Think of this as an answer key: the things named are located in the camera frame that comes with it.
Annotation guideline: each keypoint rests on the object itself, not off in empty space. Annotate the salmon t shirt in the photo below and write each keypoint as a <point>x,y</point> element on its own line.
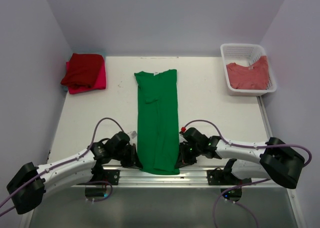
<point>253,77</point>

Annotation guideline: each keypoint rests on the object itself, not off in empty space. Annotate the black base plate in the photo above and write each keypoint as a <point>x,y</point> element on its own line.
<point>219,177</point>
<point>111,176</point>

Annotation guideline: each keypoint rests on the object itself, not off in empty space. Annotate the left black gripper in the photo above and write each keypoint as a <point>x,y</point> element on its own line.
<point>133,159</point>

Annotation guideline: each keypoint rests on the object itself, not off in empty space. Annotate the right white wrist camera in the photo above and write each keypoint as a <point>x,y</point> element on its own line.
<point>182,130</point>

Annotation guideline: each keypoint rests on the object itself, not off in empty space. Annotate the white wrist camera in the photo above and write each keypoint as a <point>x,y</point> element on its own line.
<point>132,134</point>
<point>182,130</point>

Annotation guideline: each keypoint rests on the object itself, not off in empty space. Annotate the green t shirt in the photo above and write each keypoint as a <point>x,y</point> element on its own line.
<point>158,122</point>

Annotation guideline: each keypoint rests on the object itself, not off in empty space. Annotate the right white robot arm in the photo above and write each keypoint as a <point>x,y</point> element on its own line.
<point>272,160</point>

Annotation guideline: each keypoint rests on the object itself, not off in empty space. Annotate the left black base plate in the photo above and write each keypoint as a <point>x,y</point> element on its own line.
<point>111,176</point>

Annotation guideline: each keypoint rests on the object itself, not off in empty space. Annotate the pink folded shirt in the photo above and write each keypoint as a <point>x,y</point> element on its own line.
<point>100,83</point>

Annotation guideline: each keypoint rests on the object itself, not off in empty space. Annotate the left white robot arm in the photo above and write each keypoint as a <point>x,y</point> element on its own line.
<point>31,184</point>

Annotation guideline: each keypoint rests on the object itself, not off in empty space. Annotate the dark red folded shirt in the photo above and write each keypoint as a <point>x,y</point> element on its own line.
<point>83,70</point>

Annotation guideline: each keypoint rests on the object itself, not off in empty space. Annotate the white plastic basket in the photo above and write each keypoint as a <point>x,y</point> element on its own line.
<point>245,55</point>

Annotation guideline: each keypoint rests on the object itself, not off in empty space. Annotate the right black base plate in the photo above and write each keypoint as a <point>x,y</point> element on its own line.
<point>219,177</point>

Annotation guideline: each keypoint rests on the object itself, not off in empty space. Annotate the aluminium mounting rail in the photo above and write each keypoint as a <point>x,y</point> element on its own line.
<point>162,175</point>

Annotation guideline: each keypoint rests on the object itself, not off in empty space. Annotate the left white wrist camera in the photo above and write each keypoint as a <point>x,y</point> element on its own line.
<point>132,134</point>

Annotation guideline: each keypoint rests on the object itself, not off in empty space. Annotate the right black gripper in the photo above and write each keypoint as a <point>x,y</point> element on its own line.
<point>183,160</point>

